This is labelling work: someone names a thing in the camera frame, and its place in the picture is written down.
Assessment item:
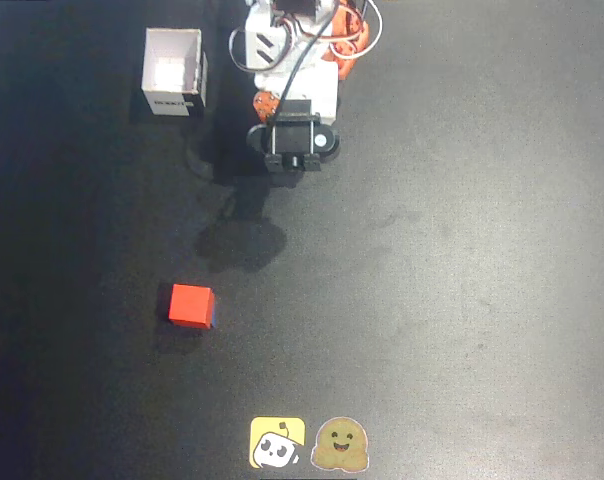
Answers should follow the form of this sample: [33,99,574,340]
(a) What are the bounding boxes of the red cube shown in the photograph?
[167,283,216,330]

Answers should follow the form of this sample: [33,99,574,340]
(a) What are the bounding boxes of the white cardboard box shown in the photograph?
[141,27,209,119]

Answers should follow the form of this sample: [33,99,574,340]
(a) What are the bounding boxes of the black table mat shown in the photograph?
[0,0,604,480]

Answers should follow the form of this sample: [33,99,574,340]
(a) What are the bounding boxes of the yellow robot sticker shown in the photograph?
[249,415,307,470]

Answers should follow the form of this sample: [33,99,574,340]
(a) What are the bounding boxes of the hugging face sticker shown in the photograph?
[309,416,371,472]

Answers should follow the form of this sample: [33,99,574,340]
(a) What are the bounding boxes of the black camera cable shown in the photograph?
[279,17,337,104]

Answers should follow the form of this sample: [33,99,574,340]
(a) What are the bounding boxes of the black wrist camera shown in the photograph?
[245,98,341,174]

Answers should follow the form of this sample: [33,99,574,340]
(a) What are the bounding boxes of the white and red servo wires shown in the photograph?
[329,0,384,62]

